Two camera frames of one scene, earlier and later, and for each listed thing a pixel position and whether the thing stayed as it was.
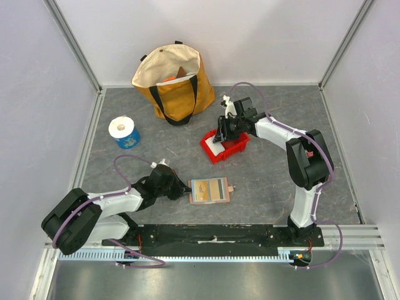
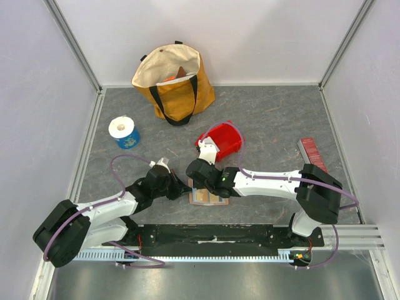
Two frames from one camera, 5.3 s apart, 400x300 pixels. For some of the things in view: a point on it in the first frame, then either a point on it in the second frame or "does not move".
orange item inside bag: [170, 78] does not move
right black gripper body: [224, 129] -> [211, 186]
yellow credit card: [200, 189] does not move
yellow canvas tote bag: [174, 78] does not move
